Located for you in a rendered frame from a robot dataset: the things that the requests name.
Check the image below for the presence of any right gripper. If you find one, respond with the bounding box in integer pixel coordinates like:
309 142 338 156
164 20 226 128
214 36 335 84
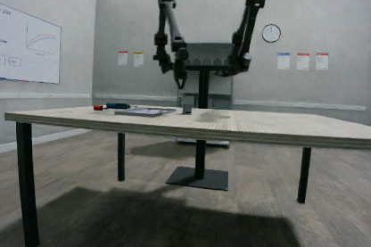
174 62 187 90

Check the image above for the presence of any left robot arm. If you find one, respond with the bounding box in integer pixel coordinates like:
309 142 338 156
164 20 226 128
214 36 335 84
227 0 265 72

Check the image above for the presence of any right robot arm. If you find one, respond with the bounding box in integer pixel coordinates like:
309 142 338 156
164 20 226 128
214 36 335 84
153 0 190 74

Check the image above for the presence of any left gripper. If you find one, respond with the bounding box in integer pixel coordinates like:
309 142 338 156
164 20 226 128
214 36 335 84
215 63 242 77

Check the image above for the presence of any grey metal l-bracket with holes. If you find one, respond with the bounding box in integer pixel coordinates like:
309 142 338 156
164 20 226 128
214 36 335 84
181 95 194 104

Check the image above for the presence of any blue screwdriver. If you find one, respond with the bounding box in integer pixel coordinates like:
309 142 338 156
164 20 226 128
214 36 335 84
106 103 137 109

